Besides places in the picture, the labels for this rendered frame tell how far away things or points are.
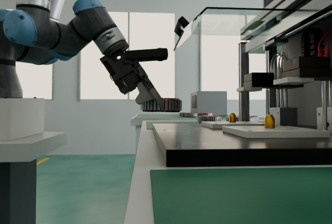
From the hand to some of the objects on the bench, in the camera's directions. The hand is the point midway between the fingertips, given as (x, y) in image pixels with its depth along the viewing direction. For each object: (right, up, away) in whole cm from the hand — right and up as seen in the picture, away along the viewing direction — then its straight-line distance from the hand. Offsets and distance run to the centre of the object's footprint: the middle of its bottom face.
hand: (163, 106), depth 78 cm
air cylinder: (+34, -6, +4) cm, 35 cm away
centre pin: (+21, -4, -21) cm, 30 cm away
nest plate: (+21, -5, -21) cm, 30 cm away
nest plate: (+19, -6, +3) cm, 21 cm away
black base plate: (+22, -8, -9) cm, 25 cm away
